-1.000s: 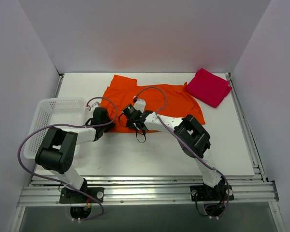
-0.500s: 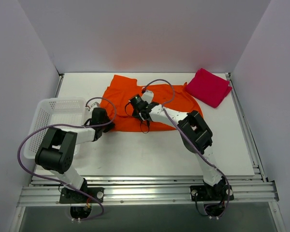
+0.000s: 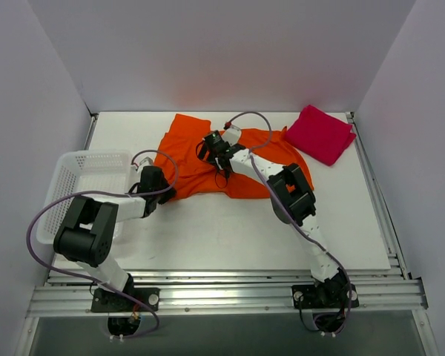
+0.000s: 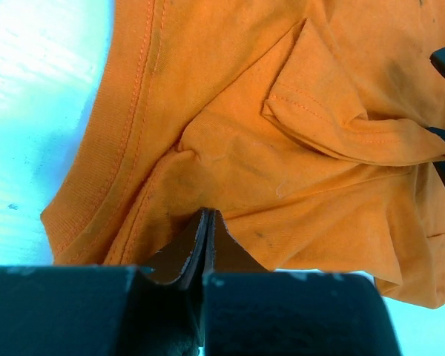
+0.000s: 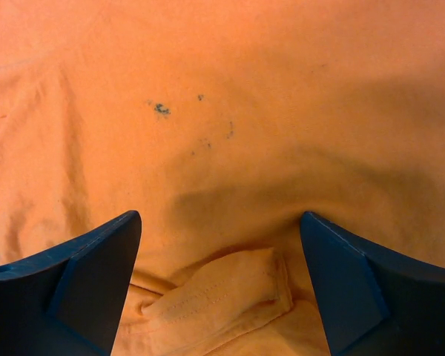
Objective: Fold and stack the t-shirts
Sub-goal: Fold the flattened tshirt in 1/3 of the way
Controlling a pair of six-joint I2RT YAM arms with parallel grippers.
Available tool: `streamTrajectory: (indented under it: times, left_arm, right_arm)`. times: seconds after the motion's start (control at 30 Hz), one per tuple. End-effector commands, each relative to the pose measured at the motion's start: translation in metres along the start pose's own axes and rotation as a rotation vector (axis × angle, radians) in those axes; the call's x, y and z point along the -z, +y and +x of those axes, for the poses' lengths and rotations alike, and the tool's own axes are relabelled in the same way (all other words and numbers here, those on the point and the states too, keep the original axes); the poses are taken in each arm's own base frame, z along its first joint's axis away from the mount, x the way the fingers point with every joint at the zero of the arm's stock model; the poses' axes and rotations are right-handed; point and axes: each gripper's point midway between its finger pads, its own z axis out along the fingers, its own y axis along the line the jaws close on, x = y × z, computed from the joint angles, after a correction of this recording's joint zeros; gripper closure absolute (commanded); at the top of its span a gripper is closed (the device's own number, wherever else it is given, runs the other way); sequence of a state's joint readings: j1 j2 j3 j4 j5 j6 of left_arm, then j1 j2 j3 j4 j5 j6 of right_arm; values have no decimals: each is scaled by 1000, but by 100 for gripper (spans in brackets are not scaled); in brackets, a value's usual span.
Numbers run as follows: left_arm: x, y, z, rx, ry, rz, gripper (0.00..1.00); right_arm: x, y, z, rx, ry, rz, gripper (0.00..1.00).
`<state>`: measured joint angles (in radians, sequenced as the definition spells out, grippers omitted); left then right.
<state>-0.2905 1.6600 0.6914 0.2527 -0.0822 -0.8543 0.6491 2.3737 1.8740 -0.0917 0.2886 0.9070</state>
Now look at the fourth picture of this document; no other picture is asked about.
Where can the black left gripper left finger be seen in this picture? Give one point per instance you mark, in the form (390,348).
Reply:
(153,309)

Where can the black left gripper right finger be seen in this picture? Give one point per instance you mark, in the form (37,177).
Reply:
(251,311)

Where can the orange t-shirt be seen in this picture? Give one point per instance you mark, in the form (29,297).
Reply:
(306,123)

